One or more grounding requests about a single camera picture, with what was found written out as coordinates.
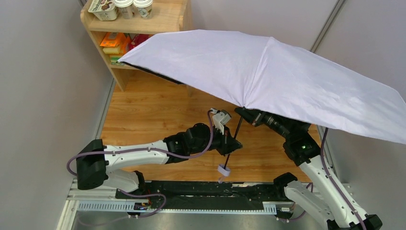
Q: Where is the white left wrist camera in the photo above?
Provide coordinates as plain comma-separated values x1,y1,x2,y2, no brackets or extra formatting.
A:
210,108,232,134

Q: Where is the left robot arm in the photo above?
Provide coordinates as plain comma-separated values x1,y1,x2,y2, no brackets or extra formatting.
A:
75,123,243,193

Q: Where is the wooden shelf unit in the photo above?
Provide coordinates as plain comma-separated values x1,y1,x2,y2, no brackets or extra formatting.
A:
80,0,193,91

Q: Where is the chocolate yogurt tub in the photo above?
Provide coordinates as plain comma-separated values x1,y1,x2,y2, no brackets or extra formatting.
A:
88,0,118,21

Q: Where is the lavender folding umbrella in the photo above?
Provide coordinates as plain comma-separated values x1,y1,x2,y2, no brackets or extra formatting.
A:
119,29,406,144

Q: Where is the white yogurt cup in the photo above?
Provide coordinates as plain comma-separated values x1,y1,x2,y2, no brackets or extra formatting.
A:
114,0,134,19

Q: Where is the orange snack box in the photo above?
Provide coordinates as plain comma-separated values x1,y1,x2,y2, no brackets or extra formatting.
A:
100,32,126,47

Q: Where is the red snack package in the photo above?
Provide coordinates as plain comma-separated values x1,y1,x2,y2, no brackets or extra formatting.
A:
128,34,150,50

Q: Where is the white lidded cup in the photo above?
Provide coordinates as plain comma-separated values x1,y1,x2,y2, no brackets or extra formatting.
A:
133,0,153,19

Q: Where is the yellow green sponge stack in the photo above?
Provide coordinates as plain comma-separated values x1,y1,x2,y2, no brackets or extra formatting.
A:
102,45,129,66

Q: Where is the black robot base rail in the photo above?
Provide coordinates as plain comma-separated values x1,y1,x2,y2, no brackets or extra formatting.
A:
133,181,294,212

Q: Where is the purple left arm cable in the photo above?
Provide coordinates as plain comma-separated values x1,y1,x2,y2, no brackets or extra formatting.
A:
66,110,216,177

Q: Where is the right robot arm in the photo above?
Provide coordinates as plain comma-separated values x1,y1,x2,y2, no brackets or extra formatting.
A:
235,107,383,230

